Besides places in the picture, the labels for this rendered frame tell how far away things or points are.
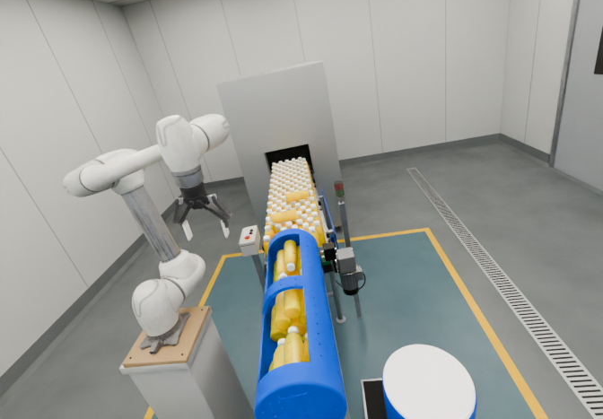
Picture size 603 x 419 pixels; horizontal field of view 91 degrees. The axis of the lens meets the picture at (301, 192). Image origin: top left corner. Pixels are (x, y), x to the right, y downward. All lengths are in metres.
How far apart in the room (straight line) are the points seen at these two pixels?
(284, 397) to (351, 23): 5.22
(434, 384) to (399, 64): 5.07
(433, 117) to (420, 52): 1.14
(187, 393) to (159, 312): 0.42
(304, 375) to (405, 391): 0.35
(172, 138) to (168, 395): 1.25
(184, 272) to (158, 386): 0.52
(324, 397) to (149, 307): 0.82
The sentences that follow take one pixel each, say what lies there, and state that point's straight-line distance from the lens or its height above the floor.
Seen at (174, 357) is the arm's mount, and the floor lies 1.02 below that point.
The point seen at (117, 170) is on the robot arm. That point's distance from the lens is 1.22.
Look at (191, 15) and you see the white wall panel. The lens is 5.97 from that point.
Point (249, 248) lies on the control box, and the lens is 1.94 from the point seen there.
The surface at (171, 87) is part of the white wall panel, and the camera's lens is 6.18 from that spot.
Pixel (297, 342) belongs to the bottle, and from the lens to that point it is 1.15.
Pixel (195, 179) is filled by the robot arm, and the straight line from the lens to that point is 0.97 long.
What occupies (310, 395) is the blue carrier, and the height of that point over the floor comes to 1.17.
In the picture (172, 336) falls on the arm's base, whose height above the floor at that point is 1.04.
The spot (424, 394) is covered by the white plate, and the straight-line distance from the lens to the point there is 1.20.
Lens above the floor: 2.06
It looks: 24 degrees down
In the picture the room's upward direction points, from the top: 12 degrees counter-clockwise
